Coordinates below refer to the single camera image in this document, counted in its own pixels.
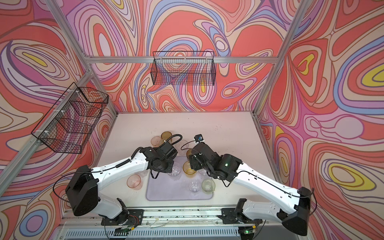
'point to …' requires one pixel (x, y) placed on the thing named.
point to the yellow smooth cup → (187, 169)
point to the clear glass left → (144, 173)
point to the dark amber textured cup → (166, 135)
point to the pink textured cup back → (156, 141)
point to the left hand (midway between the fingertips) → (172, 168)
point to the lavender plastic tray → (174, 185)
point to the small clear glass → (194, 187)
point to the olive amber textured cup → (189, 152)
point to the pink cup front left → (134, 181)
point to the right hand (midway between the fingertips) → (197, 159)
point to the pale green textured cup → (208, 186)
